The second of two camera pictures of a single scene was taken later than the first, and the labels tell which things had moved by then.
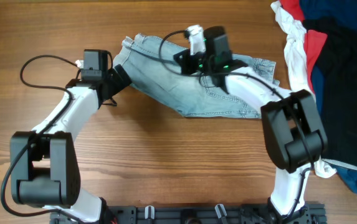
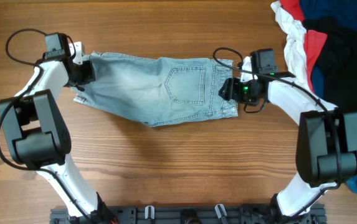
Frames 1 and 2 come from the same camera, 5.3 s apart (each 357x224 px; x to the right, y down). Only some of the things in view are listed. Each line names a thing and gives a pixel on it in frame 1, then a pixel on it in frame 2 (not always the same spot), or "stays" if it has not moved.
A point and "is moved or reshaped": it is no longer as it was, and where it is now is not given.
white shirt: x=295 y=48 stays
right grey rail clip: x=218 y=211 stays
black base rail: x=197 y=214 stays
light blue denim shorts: x=149 y=63 is moved or reshaped
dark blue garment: x=352 y=14 stays
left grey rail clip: x=149 y=212 stays
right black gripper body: x=182 y=61 to x=230 y=89
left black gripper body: x=121 y=76 to x=88 y=71
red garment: x=314 y=40 stays
